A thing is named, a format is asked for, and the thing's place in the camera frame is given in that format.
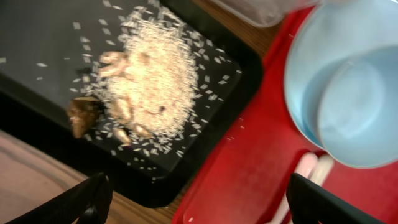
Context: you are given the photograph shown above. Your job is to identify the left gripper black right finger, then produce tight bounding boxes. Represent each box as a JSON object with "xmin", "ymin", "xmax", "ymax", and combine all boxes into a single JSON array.
[{"xmin": 297, "ymin": 179, "xmax": 383, "ymax": 224}]

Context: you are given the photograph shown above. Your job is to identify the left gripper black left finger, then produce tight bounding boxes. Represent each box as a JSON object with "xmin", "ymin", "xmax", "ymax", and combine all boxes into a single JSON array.
[{"xmin": 7, "ymin": 173, "xmax": 113, "ymax": 224}]

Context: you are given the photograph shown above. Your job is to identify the rice and food scraps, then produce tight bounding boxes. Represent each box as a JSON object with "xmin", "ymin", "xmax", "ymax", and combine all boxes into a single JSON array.
[{"xmin": 67, "ymin": 6, "xmax": 243, "ymax": 162}]

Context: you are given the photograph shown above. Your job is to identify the light blue bowl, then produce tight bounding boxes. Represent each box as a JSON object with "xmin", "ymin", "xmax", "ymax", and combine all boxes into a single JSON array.
[{"xmin": 300, "ymin": 45, "xmax": 398, "ymax": 169}]

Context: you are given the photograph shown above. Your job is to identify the black waste tray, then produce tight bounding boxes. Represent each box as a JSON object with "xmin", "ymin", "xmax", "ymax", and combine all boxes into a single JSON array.
[{"xmin": 1, "ymin": 0, "xmax": 262, "ymax": 208}]

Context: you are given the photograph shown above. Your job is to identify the clear plastic waste bin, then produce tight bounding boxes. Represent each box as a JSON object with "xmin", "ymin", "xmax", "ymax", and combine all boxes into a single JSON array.
[{"xmin": 213, "ymin": 0, "xmax": 321, "ymax": 28}]

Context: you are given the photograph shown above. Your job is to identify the white plastic spoon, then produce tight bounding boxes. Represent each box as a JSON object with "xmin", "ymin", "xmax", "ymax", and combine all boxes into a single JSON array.
[{"xmin": 295, "ymin": 154, "xmax": 334, "ymax": 186}]

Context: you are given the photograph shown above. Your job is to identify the white plastic fork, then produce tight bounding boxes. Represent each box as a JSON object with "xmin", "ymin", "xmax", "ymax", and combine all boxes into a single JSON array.
[{"xmin": 268, "ymin": 152, "xmax": 318, "ymax": 224}]

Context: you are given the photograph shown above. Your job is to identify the red plastic tray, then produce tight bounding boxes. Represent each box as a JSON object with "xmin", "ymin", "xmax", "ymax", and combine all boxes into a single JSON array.
[{"xmin": 172, "ymin": 8, "xmax": 397, "ymax": 224}]

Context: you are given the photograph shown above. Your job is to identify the light blue plate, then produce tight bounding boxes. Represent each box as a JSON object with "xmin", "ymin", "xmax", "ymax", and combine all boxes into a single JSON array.
[{"xmin": 284, "ymin": 0, "xmax": 397, "ymax": 147}]

